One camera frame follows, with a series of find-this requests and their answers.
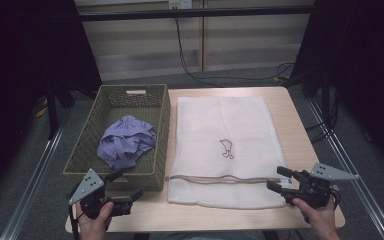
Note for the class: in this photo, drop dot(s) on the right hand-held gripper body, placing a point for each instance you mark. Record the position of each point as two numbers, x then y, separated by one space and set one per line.
313 191

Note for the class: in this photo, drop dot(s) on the white power outlet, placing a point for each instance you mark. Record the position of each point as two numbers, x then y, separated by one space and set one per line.
180 4

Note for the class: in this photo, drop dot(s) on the dark curtain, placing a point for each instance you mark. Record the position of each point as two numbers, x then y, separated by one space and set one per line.
363 66
20 66

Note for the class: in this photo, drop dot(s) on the black stand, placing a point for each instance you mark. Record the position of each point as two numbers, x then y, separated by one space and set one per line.
326 100
51 113

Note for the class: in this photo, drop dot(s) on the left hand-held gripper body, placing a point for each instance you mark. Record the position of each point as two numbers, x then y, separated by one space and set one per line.
88 188

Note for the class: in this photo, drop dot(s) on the green woven basket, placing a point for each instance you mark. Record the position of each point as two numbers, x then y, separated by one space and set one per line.
88 136

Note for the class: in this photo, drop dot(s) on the metal floor rail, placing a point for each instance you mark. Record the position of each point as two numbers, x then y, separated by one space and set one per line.
33 183
353 166

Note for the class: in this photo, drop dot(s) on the white mesh laundry bag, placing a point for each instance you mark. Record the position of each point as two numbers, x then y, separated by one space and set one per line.
213 120

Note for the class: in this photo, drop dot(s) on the person's left hand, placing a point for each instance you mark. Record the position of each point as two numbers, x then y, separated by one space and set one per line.
95 226

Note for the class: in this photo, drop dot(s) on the person's right hand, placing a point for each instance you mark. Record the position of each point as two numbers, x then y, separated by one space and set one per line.
321 218

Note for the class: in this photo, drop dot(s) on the black horizontal bar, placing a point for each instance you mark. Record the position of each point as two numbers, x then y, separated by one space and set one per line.
193 13

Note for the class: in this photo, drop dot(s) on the purple garment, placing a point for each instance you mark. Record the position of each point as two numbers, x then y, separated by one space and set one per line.
126 140

